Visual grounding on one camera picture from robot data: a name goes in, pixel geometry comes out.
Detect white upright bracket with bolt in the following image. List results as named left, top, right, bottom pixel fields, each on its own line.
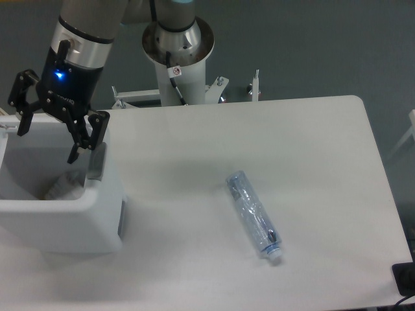
left=246, top=69, right=261, bottom=102

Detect white metal base frame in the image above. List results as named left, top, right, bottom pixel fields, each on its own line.
left=111, top=76, right=230, bottom=109

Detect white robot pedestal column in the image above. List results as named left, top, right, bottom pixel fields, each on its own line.
left=142, top=17, right=215, bottom=107

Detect white plastic trash can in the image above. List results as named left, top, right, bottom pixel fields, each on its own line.
left=1, top=114, right=125, bottom=253

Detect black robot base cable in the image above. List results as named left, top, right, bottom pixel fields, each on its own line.
left=165, top=51, right=189, bottom=106

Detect black device at table corner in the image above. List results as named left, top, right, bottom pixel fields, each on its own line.
left=392, top=262, right=414, bottom=296

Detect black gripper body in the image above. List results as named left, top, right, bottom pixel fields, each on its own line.
left=34, top=49, right=104, bottom=125

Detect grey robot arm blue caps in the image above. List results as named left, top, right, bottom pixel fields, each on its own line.
left=8, top=1, right=202, bottom=163

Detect crushed clear plastic bottle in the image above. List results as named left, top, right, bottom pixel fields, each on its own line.
left=226, top=170, right=282, bottom=262

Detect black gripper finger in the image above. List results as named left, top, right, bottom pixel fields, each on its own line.
left=64, top=110, right=110, bottom=164
left=8, top=69, right=40, bottom=136

